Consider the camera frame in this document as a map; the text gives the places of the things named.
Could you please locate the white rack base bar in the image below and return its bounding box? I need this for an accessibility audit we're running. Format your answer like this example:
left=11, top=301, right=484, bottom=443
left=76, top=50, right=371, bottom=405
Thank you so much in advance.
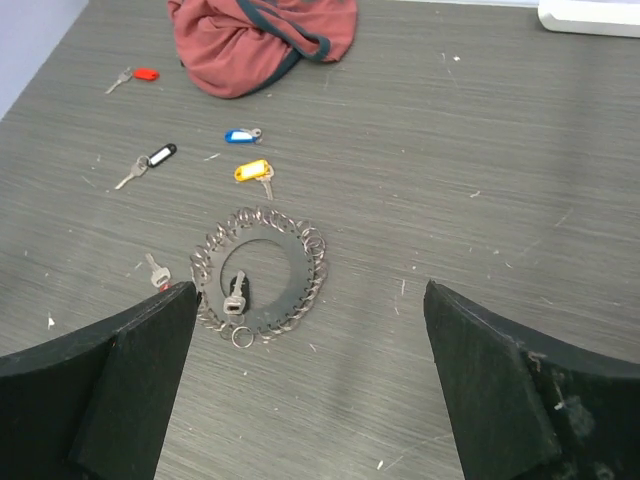
left=537, top=0, right=639, bottom=38

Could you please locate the key with red white tag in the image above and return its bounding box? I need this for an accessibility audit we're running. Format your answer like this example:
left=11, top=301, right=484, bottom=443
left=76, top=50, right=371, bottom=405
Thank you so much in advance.
left=145, top=253, right=172, bottom=291

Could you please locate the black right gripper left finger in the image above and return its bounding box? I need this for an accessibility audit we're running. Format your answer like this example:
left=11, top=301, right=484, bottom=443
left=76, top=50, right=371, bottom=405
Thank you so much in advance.
left=1, top=282, right=201, bottom=479

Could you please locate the key with blue tag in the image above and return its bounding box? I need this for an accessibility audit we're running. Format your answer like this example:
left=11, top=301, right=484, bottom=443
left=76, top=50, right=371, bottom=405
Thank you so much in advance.
left=224, top=128, right=262, bottom=144

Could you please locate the key with yellow tag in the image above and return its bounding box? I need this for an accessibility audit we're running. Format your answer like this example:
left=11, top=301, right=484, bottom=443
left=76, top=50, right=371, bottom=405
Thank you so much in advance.
left=234, top=159, right=275, bottom=201

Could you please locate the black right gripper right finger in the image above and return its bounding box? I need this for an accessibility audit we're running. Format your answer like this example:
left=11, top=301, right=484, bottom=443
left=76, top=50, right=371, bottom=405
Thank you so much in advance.
left=423, top=281, right=639, bottom=480

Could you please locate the red crumpled shirt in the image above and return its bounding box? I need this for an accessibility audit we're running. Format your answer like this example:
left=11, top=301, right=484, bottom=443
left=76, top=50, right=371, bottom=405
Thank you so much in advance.
left=167, top=0, right=359, bottom=99

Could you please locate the silver key with black tag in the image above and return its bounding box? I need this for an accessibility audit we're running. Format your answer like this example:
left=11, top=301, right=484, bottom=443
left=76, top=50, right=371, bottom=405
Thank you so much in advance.
left=223, top=270, right=250, bottom=316

